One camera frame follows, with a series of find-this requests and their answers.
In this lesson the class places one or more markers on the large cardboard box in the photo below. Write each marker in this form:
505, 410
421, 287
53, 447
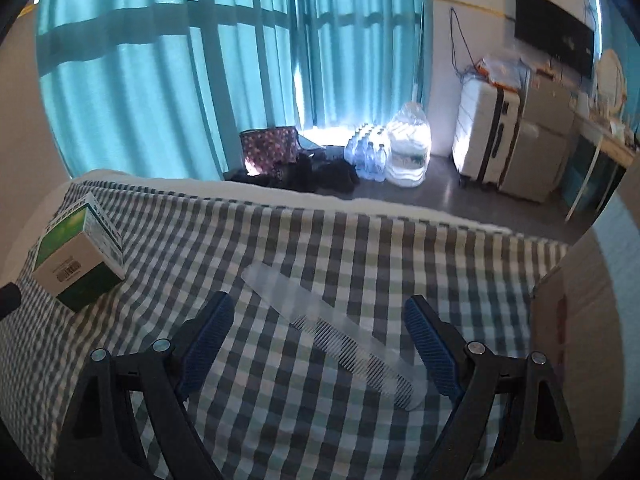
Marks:
575, 340

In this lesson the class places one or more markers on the green white box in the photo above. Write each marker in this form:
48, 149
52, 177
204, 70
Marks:
70, 255

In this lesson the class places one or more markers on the white round mirror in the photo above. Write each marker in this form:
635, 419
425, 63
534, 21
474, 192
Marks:
610, 80

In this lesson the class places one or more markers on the orange white bag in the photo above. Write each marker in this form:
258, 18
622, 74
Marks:
497, 67

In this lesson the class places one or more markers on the black clothes pile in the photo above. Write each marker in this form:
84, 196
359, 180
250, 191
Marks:
325, 177

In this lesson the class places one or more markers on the floral bag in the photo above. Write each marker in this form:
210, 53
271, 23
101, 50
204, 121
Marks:
267, 150

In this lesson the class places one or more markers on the pack of water bottles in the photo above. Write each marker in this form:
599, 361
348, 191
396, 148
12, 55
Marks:
367, 152

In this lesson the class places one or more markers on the large clear water jug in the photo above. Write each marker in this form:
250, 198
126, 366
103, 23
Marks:
409, 145

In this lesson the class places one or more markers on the teal curtain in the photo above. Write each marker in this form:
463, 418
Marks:
200, 60

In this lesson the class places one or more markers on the white suitcase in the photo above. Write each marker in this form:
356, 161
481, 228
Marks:
480, 135

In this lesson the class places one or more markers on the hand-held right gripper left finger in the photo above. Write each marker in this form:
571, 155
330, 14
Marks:
207, 341

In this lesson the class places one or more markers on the black television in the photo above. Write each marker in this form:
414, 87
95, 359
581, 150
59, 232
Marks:
552, 30

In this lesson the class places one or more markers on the clear plastic comb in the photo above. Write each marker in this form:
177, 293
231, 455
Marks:
345, 330

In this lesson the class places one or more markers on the grey cabinet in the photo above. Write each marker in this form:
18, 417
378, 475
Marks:
540, 145

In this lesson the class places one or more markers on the checked bed sheet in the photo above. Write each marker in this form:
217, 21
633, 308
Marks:
310, 250

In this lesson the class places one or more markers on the wooden desk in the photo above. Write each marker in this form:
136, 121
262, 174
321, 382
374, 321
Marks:
607, 142

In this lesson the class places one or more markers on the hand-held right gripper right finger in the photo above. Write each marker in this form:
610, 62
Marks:
434, 349

